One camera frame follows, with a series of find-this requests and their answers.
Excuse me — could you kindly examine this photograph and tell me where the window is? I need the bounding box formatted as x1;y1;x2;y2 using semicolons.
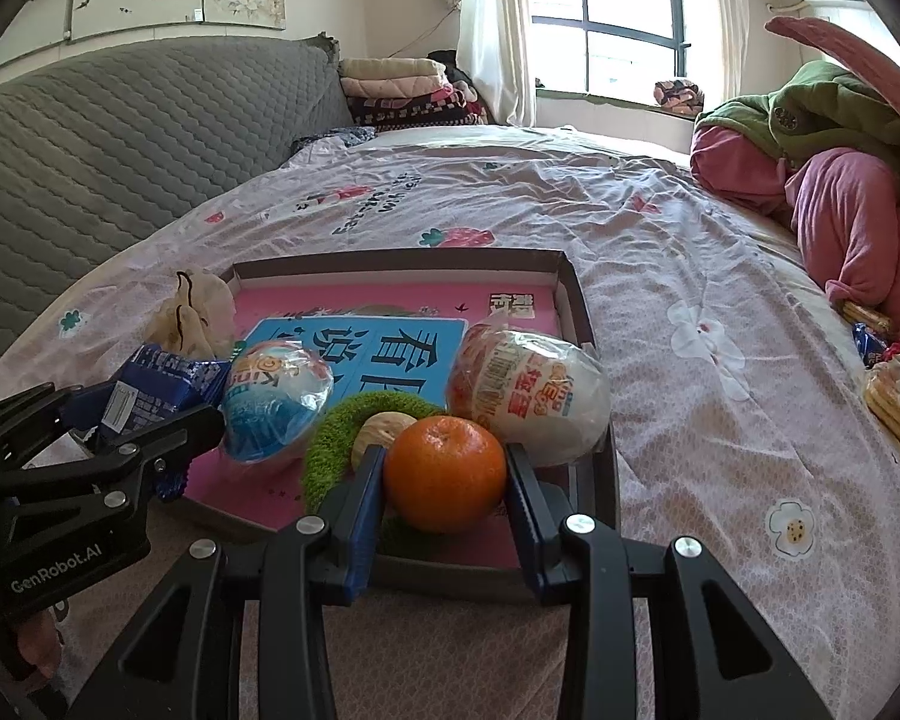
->
529;0;728;102

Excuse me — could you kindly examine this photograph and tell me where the large plastic-wrapped toy egg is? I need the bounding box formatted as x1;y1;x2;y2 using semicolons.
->
446;321;612;467

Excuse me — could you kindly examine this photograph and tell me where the cream folded blanket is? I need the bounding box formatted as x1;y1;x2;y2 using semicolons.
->
339;58;447;81

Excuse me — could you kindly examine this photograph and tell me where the pink folded blanket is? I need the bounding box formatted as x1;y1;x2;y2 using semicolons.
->
343;75;458;102

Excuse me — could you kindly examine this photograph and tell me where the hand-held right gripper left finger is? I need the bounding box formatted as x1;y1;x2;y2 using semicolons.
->
67;444;387;720

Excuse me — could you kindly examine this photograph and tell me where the blue snack packet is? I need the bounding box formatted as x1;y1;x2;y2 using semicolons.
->
67;343;233;503

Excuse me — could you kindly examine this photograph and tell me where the grey quilted headboard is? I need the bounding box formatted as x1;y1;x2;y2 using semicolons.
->
0;36;357;391

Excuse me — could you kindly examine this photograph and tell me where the green fluffy scrunchie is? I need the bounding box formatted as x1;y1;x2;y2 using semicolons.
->
302;392;451;552

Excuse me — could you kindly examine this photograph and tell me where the dark blue patterned cloth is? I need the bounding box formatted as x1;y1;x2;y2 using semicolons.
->
292;126;380;158

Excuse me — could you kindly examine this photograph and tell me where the strawberry printed bed sheet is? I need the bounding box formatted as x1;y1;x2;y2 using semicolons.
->
0;124;900;720

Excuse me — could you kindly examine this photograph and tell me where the small plastic-wrapped toy egg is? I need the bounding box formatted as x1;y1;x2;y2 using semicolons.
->
220;339;335;466

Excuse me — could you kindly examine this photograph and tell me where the person's dark clothing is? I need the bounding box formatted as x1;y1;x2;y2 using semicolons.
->
0;626;68;720

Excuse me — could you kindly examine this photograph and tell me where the folded floral cloth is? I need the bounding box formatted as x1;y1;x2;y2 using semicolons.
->
654;79;706;115

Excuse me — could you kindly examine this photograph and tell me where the orange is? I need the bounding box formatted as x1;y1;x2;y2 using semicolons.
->
382;415;508;533

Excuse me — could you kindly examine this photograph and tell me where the white curtain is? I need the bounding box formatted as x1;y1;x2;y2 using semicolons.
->
701;0;766;117
457;0;537;128

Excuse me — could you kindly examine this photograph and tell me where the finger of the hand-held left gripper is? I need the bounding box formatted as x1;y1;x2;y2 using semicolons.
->
0;382;121;492
0;405;226;515

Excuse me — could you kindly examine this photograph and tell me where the orange biscuit sleeve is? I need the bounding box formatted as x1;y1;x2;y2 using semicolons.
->
840;301;895;332

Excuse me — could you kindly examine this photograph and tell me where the green blanket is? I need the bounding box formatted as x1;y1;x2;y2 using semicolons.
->
694;60;900;192

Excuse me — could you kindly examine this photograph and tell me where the pink quilted cushion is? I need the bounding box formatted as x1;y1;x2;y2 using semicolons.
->
765;15;900;121

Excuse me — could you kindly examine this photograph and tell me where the grey cardboard box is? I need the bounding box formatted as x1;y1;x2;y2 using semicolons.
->
172;249;622;602

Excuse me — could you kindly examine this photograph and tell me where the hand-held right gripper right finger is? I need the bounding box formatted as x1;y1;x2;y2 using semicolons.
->
504;442;833;720

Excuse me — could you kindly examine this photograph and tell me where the beige plastic bag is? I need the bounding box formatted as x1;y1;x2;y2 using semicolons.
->
142;268;237;361

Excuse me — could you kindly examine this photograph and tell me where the pink picture book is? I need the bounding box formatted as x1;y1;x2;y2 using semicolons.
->
184;281;571;571

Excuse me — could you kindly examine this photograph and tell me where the walnut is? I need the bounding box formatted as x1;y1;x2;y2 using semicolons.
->
350;411;417;473

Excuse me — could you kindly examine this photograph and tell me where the small blue wrapper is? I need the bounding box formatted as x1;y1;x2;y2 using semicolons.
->
852;324;889;365

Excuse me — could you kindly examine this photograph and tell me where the dark patterned folded blanket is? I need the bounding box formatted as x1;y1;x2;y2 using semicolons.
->
349;94;488;127

